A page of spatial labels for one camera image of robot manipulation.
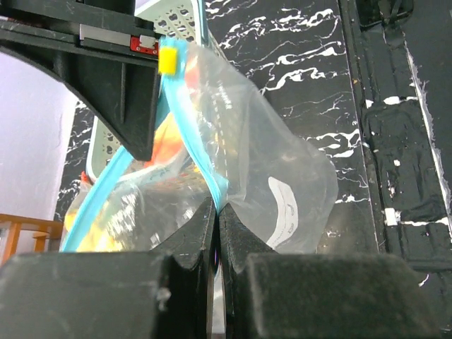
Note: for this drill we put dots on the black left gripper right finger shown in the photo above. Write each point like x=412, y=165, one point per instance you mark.
x=272, y=295

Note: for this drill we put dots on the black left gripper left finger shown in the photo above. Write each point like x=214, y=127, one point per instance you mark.
x=166, y=292

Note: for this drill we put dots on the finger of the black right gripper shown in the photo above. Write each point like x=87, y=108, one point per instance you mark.
x=101, y=51

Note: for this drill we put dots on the orange carrot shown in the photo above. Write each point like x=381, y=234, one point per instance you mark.
x=167, y=142

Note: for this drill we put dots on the teal plastic basket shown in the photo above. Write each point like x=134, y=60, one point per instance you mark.
x=181, y=18

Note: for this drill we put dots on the wooden rack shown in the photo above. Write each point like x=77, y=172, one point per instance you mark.
x=41, y=231

